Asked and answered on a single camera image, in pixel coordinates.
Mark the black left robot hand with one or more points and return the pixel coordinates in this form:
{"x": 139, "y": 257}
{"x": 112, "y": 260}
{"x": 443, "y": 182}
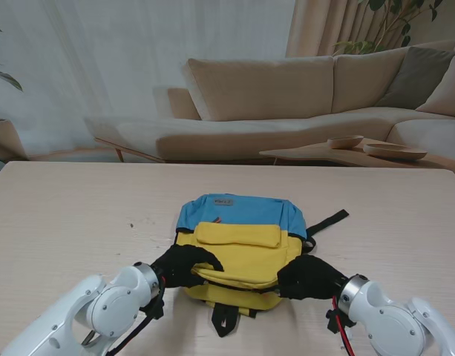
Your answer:
{"x": 182, "y": 265}

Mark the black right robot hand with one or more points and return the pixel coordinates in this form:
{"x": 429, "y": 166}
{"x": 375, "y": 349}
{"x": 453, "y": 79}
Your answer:
{"x": 308, "y": 278}

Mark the blue and yellow school backpack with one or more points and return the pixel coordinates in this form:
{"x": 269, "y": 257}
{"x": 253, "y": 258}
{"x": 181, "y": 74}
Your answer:
{"x": 249, "y": 230}

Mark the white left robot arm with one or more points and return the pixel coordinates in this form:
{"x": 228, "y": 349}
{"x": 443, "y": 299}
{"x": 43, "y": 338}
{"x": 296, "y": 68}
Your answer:
{"x": 82, "y": 315}

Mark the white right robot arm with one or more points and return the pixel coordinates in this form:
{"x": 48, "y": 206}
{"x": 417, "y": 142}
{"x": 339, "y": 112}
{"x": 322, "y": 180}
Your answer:
{"x": 394, "y": 319}

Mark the wooden coffee table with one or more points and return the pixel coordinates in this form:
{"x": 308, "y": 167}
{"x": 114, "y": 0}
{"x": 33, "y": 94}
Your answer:
{"x": 316, "y": 154}

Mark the small wooden bowl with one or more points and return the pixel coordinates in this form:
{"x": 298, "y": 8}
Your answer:
{"x": 345, "y": 141}

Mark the wide shallow wooden bowl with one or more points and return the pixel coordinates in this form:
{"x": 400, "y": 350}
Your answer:
{"x": 394, "y": 152}

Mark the beige sofa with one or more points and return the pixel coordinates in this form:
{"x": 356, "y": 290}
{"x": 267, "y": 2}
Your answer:
{"x": 257, "y": 111}

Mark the beige plant pot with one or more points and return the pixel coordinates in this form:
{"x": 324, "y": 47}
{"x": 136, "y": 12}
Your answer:
{"x": 4, "y": 139}

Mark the white sheer curtain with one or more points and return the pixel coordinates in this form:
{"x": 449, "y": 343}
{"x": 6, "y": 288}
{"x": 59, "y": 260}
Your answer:
{"x": 101, "y": 55}

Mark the grey cushion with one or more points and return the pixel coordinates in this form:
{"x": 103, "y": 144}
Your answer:
{"x": 412, "y": 78}

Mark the beige cushion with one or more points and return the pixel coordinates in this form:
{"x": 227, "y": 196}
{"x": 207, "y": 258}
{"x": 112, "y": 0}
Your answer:
{"x": 448, "y": 92}

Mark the beige curtain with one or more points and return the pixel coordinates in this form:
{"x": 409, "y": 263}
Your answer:
{"x": 316, "y": 26}

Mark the dark green leaf plant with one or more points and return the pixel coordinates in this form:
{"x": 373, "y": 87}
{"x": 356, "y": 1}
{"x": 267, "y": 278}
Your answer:
{"x": 8, "y": 76}

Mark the tall green leafy plant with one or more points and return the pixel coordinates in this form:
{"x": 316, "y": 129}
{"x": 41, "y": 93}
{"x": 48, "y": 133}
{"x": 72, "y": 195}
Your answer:
{"x": 394, "y": 22}

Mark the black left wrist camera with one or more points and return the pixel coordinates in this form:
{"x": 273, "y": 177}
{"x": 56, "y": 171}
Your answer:
{"x": 154, "y": 309}

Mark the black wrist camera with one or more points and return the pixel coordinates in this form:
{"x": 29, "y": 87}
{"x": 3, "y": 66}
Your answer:
{"x": 338, "y": 322}
{"x": 154, "y": 309}

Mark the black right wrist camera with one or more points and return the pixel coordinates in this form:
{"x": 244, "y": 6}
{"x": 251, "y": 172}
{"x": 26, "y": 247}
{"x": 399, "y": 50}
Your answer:
{"x": 338, "y": 322}

